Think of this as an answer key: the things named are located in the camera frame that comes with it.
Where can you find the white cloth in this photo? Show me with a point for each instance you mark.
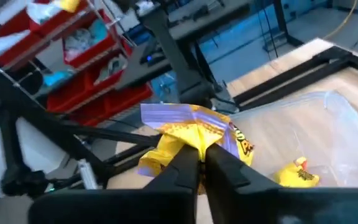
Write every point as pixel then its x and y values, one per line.
pixel 6 43

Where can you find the clear plastic bin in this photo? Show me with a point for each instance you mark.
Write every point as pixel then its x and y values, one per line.
pixel 291 130

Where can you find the black frame post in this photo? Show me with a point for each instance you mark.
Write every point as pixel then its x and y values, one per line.
pixel 42 118

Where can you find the silver aluminium bracket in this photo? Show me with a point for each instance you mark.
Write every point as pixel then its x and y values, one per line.
pixel 87 174

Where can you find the black table edge frame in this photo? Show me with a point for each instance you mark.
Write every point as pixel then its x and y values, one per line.
pixel 291 84

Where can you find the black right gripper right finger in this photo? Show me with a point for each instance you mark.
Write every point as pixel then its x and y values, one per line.
pixel 291 208

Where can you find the red storage bin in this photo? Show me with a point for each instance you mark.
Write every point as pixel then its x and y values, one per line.
pixel 70 93
pixel 120 102
pixel 14 57
pixel 51 23
pixel 98 53

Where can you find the yellow candy bag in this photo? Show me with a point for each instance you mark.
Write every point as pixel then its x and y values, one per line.
pixel 294 177
pixel 191 130

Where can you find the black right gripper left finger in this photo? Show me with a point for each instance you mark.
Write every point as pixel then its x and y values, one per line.
pixel 113 208

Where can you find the black equipment stand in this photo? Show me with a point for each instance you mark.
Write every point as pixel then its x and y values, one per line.
pixel 14 177

